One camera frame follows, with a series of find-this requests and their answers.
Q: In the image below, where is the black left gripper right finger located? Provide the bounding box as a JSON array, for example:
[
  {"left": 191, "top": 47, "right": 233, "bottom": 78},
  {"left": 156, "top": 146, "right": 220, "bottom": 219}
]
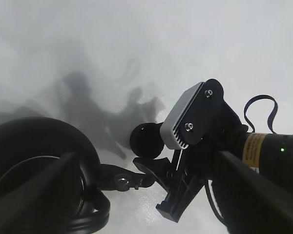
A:
[{"left": 217, "top": 151, "right": 293, "bottom": 234}]

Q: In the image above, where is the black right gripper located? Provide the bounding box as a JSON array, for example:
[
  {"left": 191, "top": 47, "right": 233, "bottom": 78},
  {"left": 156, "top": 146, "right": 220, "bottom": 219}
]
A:
[{"left": 175, "top": 78, "right": 250, "bottom": 186}]

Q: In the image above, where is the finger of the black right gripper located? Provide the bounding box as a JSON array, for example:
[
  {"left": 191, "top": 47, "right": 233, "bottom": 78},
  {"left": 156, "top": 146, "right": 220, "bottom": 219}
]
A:
[{"left": 133, "top": 149, "right": 204, "bottom": 222}]

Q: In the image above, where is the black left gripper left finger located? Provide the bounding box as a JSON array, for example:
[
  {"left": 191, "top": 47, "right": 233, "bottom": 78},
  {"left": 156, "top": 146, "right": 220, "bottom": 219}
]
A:
[{"left": 0, "top": 154, "right": 76, "bottom": 234}]

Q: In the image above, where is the black round teapot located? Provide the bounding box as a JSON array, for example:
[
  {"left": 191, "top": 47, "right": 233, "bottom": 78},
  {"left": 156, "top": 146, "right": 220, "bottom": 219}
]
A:
[{"left": 0, "top": 117, "right": 155, "bottom": 234}]

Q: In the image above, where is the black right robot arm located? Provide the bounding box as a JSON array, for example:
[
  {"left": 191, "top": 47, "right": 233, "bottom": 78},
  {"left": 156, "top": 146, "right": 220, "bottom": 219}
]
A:
[{"left": 130, "top": 79, "right": 293, "bottom": 234}]

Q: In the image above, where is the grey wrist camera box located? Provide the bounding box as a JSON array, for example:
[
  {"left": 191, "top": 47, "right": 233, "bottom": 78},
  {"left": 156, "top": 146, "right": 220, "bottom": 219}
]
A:
[{"left": 160, "top": 82, "right": 205, "bottom": 150}]

